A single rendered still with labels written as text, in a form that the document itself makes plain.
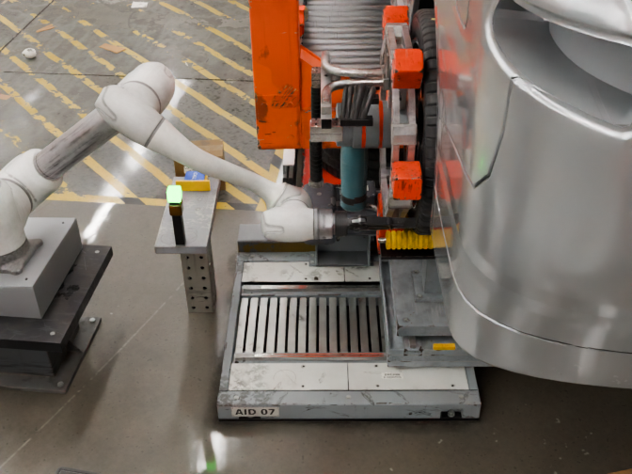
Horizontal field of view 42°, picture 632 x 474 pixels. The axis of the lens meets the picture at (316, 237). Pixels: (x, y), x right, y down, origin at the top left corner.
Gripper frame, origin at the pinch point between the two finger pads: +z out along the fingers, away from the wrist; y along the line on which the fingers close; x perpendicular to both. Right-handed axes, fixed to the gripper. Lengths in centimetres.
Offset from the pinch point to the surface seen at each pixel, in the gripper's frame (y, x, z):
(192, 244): -25, -2, -66
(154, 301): -74, -16, -88
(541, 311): 81, -31, 17
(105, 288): -80, -11, -108
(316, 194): -53, 20, -26
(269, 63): -30, 61, -41
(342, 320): -57, -25, -17
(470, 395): -29, -50, 23
